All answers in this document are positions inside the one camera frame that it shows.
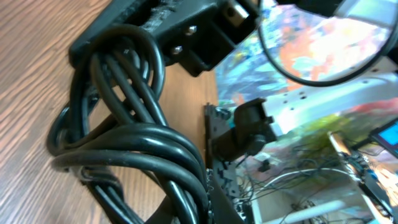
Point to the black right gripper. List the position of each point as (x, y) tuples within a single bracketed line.
[(196, 34)]

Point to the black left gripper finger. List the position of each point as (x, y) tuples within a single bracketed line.
[(221, 210)]

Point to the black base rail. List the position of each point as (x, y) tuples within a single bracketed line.
[(229, 136)]

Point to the electronics board with wires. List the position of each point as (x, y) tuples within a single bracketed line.
[(327, 171)]

